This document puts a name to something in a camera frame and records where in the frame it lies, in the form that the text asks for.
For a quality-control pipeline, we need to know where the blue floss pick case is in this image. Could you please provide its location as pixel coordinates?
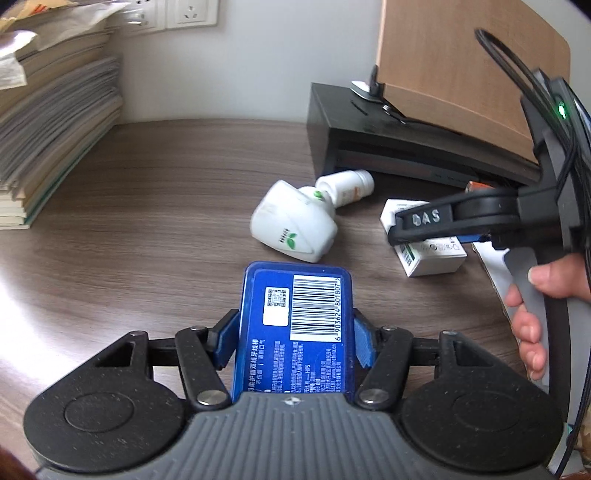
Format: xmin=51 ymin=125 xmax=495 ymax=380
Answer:
xmin=231 ymin=261 xmax=356 ymax=400

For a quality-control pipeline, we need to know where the white barcode carton box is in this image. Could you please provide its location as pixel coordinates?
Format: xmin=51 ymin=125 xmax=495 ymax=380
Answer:
xmin=380 ymin=199 xmax=467 ymax=278

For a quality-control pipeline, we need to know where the person's right hand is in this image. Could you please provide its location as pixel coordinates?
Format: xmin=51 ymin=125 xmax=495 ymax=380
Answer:
xmin=505 ymin=253 xmax=590 ymax=380

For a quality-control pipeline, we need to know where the orange white cardboard tray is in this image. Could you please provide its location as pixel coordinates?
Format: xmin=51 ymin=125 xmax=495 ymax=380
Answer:
xmin=458 ymin=234 xmax=516 ymax=322

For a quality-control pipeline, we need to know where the small white mosquito heater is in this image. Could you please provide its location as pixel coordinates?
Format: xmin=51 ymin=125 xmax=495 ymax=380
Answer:
xmin=249 ymin=180 xmax=338 ymax=263

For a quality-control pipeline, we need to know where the white pill bottle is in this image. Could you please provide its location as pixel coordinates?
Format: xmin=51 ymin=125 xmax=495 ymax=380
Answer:
xmin=315 ymin=170 xmax=375 ymax=208

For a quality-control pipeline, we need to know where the wooden reading stand board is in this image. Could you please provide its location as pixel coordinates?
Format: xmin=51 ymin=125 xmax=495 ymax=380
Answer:
xmin=377 ymin=0 xmax=571 ymax=161

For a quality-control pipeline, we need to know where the black monitor riser shelf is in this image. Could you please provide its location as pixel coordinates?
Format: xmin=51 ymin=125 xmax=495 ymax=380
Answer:
xmin=307 ymin=83 xmax=540 ymax=188

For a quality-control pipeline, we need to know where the stack of books and papers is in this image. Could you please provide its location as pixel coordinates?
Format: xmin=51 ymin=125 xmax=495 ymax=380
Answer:
xmin=0 ymin=1 xmax=128 ymax=230

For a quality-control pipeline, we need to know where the white double wall socket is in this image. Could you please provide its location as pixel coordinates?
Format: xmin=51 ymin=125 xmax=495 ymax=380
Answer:
xmin=117 ymin=0 xmax=219 ymax=36

